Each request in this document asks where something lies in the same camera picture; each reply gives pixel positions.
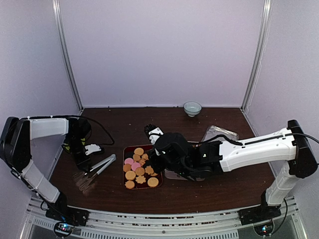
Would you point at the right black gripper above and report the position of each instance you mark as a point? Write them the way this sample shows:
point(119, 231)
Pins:
point(156, 167)

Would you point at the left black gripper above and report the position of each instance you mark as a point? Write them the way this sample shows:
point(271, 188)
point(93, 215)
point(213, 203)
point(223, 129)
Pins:
point(81, 163)

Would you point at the leaf shaped tan cookie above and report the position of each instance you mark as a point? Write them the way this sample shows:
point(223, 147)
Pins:
point(141, 179)

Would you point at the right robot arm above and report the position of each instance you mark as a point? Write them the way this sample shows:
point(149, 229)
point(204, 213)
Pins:
point(220, 154)

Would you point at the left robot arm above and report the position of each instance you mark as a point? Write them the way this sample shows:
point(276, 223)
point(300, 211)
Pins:
point(15, 151)

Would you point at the white divided cookie tin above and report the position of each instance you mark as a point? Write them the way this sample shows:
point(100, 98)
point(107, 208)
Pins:
point(174, 176)

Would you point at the green plastic bowl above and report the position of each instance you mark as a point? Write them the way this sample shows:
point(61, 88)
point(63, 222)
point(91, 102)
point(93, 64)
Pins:
point(66, 147)

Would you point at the large round tan cookie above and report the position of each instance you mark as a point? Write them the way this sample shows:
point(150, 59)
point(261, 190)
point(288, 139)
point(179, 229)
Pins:
point(153, 182)

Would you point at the smooth round tan cookie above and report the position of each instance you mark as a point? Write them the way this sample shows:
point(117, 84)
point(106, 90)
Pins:
point(140, 171)

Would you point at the right pink round cookie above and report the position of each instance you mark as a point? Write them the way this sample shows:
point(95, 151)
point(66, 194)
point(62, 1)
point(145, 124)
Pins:
point(135, 165)

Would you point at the pink round cookie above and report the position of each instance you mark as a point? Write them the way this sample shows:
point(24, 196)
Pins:
point(135, 165)
point(129, 161)

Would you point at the dark red cookie tray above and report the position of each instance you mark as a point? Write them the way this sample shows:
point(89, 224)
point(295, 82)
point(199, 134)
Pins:
point(142, 160)

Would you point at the left pink round cookie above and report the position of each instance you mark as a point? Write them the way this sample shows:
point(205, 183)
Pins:
point(129, 161)

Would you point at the bottom left round cookie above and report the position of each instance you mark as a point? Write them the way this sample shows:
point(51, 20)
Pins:
point(130, 184)

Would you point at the pale blue ceramic bowl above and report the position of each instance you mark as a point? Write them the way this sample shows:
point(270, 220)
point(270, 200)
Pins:
point(192, 109)

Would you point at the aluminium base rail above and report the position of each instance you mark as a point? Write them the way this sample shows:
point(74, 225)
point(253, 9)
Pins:
point(224, 224)

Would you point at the right aluminium frame post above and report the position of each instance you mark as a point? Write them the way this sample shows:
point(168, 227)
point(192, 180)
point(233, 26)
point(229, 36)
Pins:
point(261, 45)

